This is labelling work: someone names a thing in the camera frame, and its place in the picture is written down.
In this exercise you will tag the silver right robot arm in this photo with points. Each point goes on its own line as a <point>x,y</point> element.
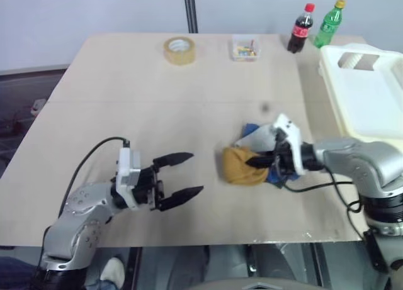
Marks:
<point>362,164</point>

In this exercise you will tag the yellow cloth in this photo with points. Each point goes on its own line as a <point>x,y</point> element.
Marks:
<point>236,167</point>

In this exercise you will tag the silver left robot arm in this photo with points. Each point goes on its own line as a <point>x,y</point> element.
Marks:
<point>78,214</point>

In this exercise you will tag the grey metal post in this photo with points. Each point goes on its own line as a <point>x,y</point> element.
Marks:
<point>190,10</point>

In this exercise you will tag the small red grey object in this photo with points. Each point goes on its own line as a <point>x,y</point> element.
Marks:
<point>38,106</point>

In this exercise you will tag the grey rounded robot torso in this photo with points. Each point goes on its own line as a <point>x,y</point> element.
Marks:
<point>252,285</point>

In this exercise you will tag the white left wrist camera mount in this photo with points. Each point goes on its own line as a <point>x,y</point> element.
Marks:
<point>126,170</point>

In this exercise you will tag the light grey cloth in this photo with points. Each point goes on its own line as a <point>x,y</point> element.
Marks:
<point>261,139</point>

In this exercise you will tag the white plastic basket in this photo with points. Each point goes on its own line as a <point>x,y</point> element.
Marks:
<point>368,92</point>

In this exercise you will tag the white shoe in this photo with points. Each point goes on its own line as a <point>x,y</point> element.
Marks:
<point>112,271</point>

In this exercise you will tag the black table frame bar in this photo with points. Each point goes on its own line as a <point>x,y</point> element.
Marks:
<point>321,266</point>
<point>133,268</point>

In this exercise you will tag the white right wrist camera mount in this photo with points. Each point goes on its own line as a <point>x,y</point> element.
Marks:
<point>292,136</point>

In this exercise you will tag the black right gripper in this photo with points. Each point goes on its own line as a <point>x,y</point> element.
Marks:
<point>283,158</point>

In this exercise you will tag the blue cloth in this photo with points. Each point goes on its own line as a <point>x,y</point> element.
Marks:
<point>272,176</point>
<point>250,129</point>

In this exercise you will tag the green soda bottle yellow cap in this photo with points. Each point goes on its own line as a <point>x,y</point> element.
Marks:
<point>329,24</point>

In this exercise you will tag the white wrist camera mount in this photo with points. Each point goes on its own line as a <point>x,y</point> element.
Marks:
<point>126,170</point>
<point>292,136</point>

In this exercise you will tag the clear box of coloured bits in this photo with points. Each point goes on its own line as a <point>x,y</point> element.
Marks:
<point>246,49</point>

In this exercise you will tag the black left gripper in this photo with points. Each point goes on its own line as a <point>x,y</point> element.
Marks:
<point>148,189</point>

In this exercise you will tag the cola bottle with red cap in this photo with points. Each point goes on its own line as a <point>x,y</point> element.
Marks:
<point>299,29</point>

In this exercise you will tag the brown packing tape roll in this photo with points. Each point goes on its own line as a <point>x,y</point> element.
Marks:
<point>179,55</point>

